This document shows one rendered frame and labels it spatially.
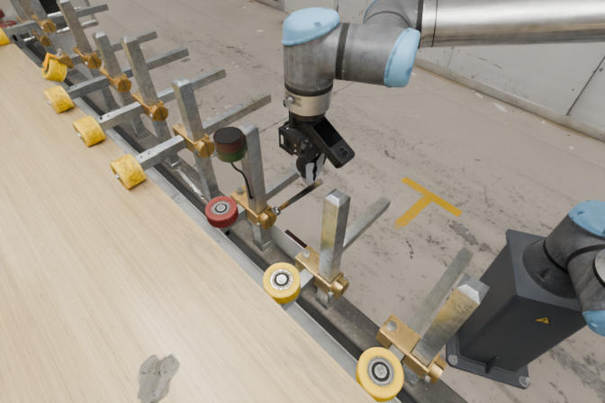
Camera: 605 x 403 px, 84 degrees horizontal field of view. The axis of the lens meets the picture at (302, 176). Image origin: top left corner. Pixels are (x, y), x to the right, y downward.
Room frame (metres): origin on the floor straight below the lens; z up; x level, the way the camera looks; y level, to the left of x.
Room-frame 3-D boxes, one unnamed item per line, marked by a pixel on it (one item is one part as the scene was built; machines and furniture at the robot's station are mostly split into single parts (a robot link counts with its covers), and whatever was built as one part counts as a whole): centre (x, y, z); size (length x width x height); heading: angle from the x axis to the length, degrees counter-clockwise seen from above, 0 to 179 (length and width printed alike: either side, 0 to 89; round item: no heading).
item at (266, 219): (0.59, 0.14, 0.85); 0.14 x 0.06 x 0.05; 46
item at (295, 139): (0.56, 0.00, 1.14); 0.09 x 0.08 x 0.12; 46
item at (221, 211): (0.54, 0.20, 0.85); 0.08 x 0.08 x 0.11
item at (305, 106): (0.56, -0.01, 1.22); 0.10 x 0.09 x 0.05; 136
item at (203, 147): (0.76, 0.31, 0.95); 0.14 x 0.06 x 0.05; 46
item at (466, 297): (0.23, -0.24, 0.88); 0.04 x 0.04 x 0.48; 46
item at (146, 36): (1.38, 0.78, 0.95); 0.37 x 0.03 x 0.03; 136
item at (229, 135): (0.54, 0.15, 1.03); 0.06 x 0.06 x 0.22; 46
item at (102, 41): (1.09, 0.66, 0.88); 0.04 x 0.04 x 0.48; 46
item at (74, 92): (1.16, 0.65, 0.95); 0.50 x 0.04 x 0.04; 136
